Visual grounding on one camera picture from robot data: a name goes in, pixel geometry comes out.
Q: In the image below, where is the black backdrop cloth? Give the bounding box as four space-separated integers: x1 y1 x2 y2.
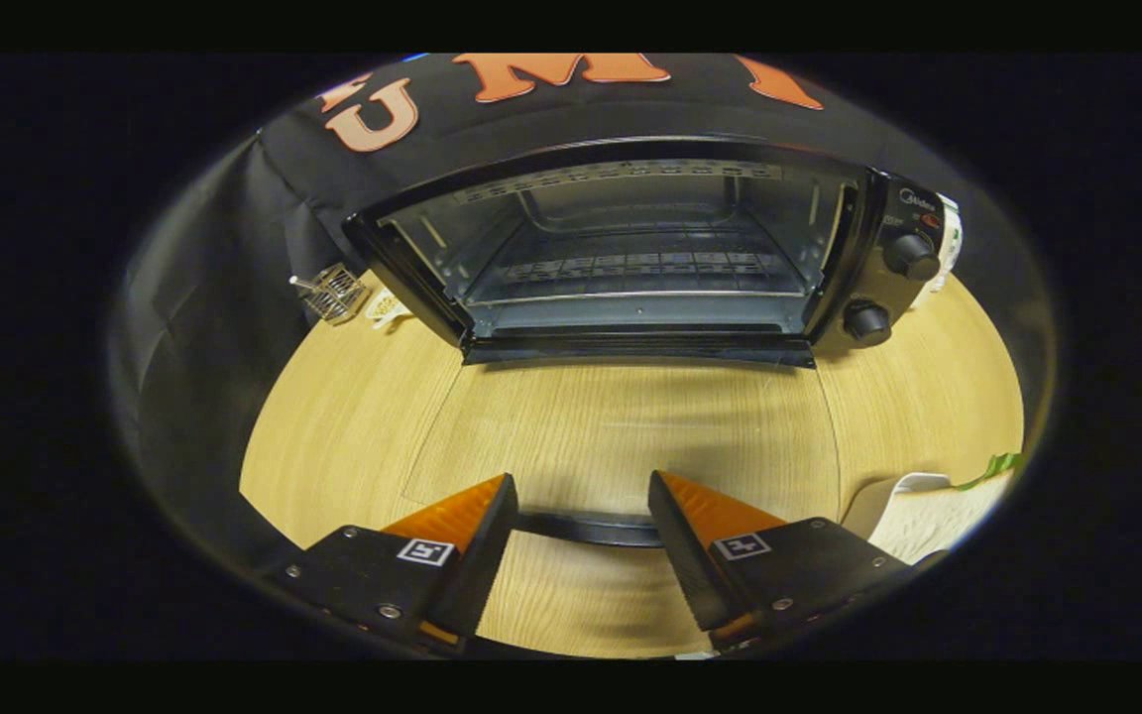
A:
110 55 929 566

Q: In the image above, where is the small wire basket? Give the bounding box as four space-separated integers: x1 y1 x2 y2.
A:
289 262 370 326

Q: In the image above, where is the small white object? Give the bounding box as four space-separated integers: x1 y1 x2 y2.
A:
367 288 414 329

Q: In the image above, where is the black toaster oven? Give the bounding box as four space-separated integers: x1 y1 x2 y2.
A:
343 136 947 548

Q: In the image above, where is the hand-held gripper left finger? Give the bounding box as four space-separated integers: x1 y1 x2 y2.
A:
274 474 519 653

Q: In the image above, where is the lettuce sandwich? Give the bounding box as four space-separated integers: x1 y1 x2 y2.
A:
873 452 1025 563

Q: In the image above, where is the white pop-up toaster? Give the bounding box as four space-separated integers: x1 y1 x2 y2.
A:
933 193 965 295

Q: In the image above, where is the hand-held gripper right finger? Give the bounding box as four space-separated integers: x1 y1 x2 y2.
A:
648 470 914 653

